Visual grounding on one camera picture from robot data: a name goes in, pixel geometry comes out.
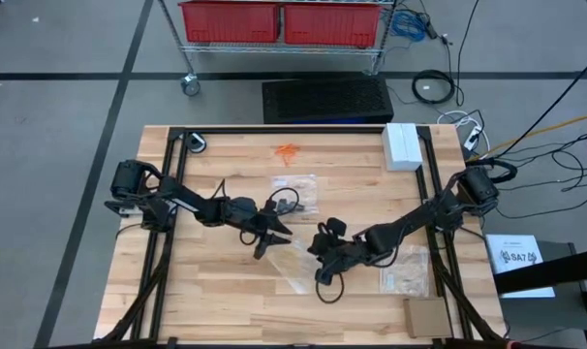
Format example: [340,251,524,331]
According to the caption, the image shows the blue cable bundle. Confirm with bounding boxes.
[388,9,428,43]

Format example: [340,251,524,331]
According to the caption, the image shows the white paper sign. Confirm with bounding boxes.
[484,233,556,299]

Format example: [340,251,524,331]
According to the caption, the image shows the white box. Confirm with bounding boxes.
[380,122,424,173]

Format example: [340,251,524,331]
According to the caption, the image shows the black power adapter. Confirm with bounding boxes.
[421,13,440,41]

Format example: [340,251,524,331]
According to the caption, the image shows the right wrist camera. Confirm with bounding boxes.
[324,217,349,239]

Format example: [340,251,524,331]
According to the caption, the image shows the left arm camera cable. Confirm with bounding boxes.
[210,178,300,247]

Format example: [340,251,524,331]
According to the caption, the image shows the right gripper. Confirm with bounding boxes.
[306,232,372,287]

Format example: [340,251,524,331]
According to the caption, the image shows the orange rubber bands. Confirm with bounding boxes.
[273,143,302,166]

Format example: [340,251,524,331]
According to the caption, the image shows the brown cardboard box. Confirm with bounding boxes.
[402,296,453,339]

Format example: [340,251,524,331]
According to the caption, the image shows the white power strip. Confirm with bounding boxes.
[461,123,483,152]

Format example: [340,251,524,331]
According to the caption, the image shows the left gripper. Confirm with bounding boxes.
[225,196,294,261]

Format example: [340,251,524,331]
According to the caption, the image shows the black support beam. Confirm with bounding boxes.
[494,245,587,296]

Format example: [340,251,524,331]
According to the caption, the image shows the coiled black cable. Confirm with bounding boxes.
[411,69,457,106]

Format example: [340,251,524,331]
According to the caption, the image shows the yellow floor cable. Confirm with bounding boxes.
[467,110,587,164]

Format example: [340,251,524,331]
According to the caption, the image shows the clear zip bag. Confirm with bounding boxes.
[271,174,320,217]
[266,237,324,296]

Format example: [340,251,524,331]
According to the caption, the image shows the white cable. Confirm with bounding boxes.
[436,109,492,154]

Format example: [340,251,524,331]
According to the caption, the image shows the grey side stand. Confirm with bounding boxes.
[491,240,587,349]

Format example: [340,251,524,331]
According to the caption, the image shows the thin black cable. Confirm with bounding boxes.
[455,0,481,107]

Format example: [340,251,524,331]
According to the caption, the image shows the chrome wire shelf cart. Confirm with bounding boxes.
[156,0,402,97]

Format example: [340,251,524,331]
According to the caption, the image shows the white tape roll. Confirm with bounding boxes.
[184,131,208,155]

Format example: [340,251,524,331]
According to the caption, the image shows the long black cable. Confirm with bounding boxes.
[491,60,587,159]

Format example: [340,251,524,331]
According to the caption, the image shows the thick black hose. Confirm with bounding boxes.
[465,157,518,185]

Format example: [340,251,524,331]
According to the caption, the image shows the red plastic bin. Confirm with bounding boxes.
[281,2,384,48]
[177,0,281,45]

